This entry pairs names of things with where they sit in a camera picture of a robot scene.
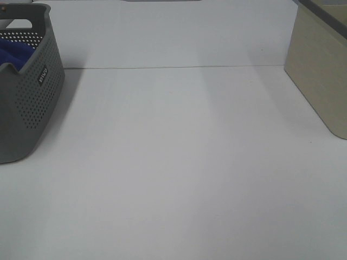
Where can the blue microfibre towel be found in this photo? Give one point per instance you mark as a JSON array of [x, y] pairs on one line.
[[15, 53]]

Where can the grey perforated plastic basket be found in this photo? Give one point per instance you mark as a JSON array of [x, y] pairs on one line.
[[28, 96]]

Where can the beige storage bin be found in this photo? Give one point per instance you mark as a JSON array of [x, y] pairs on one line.
[[316, 60]]

